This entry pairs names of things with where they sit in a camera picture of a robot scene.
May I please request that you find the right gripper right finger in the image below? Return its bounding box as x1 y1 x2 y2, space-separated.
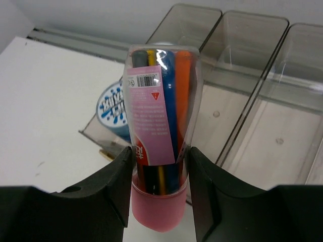
186 147 322 241

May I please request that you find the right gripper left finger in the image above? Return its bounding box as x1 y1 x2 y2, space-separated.
1 147 132 241

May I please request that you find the blue ink jar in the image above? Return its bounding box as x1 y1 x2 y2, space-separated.
96 80 131 143

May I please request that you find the pink capped marker tube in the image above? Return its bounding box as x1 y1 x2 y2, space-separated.
123 44 203 232

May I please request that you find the right clear storage bin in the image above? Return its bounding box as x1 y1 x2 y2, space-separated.
217 23 322 190

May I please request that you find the clear storage bin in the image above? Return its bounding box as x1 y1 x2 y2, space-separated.
217 23 322 190
185 10 290 205
82 4 223 167

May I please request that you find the middle clear storage bin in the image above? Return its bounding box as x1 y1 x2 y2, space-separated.
185 10 290 205

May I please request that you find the left clear storage bin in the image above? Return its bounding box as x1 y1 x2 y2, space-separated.
82 4 223 167

